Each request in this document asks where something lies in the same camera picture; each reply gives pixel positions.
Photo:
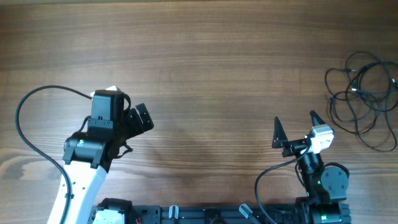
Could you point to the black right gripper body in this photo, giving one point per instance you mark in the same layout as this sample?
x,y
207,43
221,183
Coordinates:
x,y
295,147

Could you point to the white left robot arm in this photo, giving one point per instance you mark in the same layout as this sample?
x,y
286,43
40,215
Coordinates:
x,y
88,154

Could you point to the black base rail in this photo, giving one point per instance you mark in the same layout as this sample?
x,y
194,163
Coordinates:
x,y
112,210

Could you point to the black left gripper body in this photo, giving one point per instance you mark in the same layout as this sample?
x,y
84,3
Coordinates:
x,y
133,126

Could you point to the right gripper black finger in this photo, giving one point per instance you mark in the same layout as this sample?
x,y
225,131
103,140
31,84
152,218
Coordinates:
x,y
279,139
316,120

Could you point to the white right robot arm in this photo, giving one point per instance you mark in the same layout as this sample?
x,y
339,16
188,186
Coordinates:
x,y
325,184

